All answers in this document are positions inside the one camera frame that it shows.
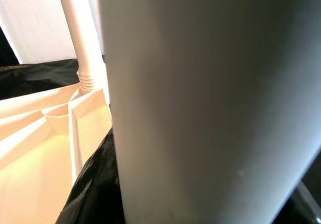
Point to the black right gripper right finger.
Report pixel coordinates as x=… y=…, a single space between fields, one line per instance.
x=306 y=206

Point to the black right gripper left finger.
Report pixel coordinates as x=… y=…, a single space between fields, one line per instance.
x=97 y=188

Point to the white plastic table top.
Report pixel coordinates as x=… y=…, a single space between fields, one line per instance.
x=37 y=171

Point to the white plastic table leg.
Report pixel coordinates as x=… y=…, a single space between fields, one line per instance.
x=200 y=96
x=77 y=33

